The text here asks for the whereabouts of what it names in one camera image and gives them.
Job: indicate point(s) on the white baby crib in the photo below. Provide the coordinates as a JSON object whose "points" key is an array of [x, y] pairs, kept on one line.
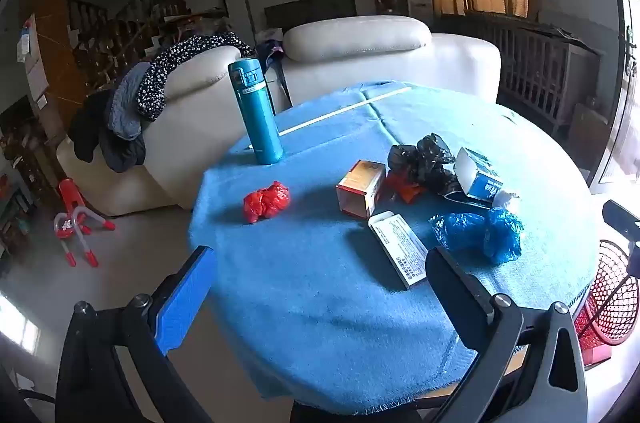
{"points": [[540, 63]]}

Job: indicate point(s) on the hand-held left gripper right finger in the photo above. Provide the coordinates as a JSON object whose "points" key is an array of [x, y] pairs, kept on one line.
{"points": [[460, 298]]}

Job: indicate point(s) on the blue tablecloth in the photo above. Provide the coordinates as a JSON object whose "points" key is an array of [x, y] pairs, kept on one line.
{"points": [[310, 303]]}

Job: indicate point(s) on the dark grey padded jacket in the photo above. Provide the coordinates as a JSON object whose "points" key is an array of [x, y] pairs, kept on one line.
{"points": [[125, 155]]}

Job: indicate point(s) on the red plastic bag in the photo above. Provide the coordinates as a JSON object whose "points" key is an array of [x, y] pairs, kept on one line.
{"points": [[267, 203]]}

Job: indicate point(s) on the white wall switch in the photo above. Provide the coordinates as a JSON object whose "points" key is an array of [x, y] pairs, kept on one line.
{"points": [[42, 101]]}

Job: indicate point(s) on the cardboard box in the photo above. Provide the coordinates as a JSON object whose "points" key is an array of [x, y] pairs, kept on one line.
{"points": [[587, 125]]}

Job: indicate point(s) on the metal entrance door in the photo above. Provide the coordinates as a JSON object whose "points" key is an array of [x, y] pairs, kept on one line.
{"points": [[627, 53]]}

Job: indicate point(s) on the teal thermos bottle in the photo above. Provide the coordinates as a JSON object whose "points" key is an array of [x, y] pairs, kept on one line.
{"points": [[257, 118]]}

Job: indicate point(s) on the white and blue carton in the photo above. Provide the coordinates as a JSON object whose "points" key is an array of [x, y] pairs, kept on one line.
{"points": [[480, 183]]}

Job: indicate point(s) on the grey knitted garment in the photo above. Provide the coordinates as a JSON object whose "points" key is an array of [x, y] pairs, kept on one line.
{"points": [[125, 108]]}

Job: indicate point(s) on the wooden stair railing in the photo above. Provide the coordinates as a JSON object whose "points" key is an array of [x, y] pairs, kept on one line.
{"points": [[110, 38]]}

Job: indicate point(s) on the orange plastic bag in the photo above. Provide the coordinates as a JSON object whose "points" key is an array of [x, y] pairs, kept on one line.
{"points": [[407, 190]]}

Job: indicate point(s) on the wall calendar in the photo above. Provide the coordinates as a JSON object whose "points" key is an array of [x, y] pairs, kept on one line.
{"points": [[35, 73]]}

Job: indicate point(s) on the cluttered wooden shelf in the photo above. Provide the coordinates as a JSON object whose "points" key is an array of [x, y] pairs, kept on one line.
{"points": [[25, 163]]}

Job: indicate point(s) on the black plastic bag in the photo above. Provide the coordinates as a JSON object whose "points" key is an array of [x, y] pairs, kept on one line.
{"points": [[425, 163]]}

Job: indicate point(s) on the black television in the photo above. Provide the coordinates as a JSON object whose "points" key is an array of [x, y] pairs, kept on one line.
{"points": [[310, 10]]}

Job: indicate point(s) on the black jacket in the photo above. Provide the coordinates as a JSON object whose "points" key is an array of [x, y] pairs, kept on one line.
{"points": [[87, 128]]}

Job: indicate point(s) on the white printed box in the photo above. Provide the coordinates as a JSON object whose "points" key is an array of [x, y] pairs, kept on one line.
{"points": [[400, 248]]}

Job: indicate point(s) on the red mesh basket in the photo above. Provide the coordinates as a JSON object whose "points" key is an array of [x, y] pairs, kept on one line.
{"points": [[612, 303]]}

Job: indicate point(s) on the orange and white carton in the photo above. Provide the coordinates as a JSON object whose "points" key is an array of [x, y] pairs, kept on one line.
{"points": [[357, 188]]}

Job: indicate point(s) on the blue plastic bag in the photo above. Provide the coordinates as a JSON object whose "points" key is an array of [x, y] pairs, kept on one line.
{"points": [[495, 233]]}

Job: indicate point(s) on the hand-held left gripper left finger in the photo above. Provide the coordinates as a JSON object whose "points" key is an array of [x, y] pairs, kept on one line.
{"points": [[185, 298]]}

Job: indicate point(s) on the cream leather sofa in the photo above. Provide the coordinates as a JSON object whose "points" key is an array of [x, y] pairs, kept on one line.
{"points": [[375, 53]]}

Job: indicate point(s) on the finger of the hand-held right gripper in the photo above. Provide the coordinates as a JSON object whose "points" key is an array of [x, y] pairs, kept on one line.
{"points": [[620, 215]]}

